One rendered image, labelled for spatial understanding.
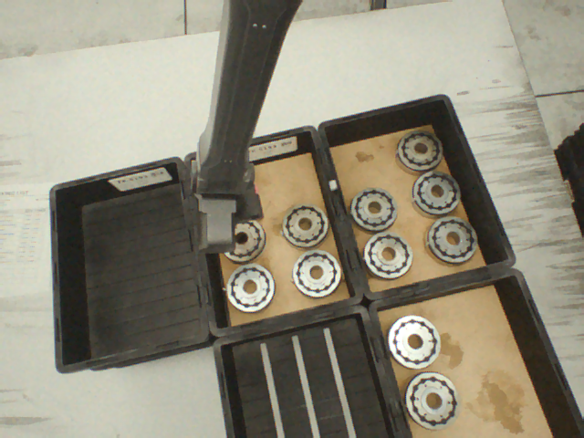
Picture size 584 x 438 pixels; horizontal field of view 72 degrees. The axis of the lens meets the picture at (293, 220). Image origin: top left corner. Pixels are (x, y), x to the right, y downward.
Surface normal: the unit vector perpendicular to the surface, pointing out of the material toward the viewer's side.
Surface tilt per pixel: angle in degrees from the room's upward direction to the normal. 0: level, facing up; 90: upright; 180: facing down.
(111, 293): 0
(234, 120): 89
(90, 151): 0
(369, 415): 0
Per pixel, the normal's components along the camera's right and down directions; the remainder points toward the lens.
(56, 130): -0.07, -0.31
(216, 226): 0.28, -0.17
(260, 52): 0.11, 0.94
